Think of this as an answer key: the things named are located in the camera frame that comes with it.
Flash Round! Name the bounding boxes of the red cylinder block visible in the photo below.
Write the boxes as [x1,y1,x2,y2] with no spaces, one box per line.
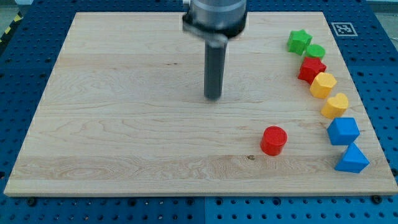
[259,126,288,156]

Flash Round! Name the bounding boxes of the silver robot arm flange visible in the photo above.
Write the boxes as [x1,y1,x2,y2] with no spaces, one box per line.
[182,0,248,38]

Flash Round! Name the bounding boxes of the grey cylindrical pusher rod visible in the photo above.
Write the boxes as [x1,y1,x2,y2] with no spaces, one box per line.
[204,34,228,100]

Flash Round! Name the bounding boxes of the light wooden board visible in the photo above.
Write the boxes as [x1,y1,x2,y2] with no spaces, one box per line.
[4,12,397,197]

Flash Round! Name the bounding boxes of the red star block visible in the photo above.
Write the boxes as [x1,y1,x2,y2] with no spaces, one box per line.
[298,57,327,85]

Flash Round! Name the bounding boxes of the green star block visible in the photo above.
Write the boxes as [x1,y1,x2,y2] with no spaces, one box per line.
[287,29,313,55]

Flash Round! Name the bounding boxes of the yellow hexagon block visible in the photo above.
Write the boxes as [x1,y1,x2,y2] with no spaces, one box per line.
[310,72,337,99]

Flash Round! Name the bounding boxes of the green cylinder block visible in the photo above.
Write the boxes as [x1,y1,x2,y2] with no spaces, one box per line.
[305,44,326,60]

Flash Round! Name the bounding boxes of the yellow heart block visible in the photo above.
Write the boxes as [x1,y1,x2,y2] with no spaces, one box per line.
[321,93,349,119]

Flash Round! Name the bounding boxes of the blue cube block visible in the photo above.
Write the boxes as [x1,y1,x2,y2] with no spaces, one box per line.
[327,118,360,146]

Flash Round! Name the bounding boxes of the blue triangle block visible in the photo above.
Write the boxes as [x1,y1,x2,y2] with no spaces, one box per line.
[335,142,370,174]

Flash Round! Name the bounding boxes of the white fiducial marker tag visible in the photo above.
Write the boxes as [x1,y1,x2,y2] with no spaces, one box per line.
[331,22,358,37]

